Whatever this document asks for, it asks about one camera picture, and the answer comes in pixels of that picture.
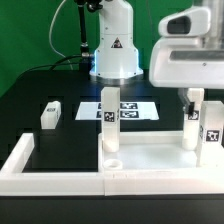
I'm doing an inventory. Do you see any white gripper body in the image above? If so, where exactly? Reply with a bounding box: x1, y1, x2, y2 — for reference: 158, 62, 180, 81
149, 37, 224, 89

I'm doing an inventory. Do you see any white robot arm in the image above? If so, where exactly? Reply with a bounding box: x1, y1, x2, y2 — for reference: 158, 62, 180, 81
90, 0, 224, 112

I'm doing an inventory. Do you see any white desk top tray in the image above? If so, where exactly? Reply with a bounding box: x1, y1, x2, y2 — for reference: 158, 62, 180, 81
98, 131, 224, 176

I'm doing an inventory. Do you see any fiducial marker sheet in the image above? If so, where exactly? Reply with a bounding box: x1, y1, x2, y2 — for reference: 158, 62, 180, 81
75, 102, 159, 120

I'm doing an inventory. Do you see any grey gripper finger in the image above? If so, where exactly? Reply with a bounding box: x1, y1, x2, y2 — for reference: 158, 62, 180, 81
178, 88, 195, 115

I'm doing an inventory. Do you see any black cable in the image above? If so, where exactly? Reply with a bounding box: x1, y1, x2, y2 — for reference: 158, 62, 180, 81
13, 54, 92, 84

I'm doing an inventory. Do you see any white U-shaped fence frame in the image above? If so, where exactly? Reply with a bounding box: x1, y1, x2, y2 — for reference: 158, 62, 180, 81
0, 133, 224, 196

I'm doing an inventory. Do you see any white cable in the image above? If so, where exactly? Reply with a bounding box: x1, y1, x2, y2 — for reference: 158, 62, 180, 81
48, 0, 75, 71

